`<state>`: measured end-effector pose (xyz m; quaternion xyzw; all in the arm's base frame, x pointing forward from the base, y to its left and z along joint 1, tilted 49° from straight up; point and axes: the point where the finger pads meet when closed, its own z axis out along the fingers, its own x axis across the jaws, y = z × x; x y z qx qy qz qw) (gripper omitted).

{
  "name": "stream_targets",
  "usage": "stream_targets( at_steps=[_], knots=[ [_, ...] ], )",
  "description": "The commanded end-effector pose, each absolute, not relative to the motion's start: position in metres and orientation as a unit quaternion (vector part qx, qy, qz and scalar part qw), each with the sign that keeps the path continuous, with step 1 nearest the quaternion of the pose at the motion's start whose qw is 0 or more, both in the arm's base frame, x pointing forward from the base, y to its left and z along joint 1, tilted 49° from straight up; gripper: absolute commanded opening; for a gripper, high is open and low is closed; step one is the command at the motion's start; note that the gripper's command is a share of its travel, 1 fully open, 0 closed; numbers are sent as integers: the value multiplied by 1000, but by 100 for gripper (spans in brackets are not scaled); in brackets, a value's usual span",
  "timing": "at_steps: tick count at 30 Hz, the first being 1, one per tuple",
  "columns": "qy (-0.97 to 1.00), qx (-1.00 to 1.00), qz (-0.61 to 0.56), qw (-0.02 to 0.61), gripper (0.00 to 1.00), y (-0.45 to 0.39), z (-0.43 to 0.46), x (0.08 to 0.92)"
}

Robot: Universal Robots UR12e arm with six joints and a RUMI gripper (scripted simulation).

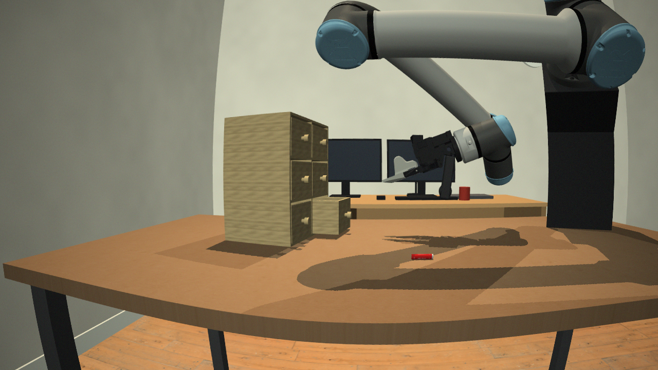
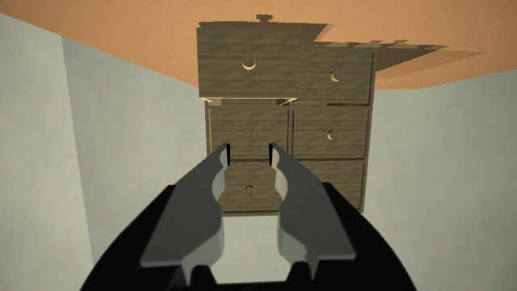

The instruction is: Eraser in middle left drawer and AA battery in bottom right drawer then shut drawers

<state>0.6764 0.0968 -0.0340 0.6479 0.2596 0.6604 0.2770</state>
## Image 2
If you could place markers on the brown wooden chest of drawers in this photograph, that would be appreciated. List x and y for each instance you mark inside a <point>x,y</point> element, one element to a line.
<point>265,161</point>

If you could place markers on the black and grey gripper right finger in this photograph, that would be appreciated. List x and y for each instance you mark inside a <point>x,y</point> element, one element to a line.
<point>316,224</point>

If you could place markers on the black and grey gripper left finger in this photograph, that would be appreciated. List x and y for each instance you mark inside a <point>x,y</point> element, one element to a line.
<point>181,228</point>

